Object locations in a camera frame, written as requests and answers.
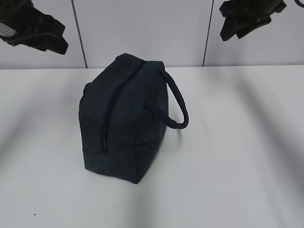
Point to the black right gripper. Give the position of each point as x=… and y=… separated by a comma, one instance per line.
x=244, y=16

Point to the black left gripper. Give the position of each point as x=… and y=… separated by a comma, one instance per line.
x=22, y=24

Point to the dark blue zipper bag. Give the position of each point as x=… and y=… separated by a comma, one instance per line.
x=123, y=115

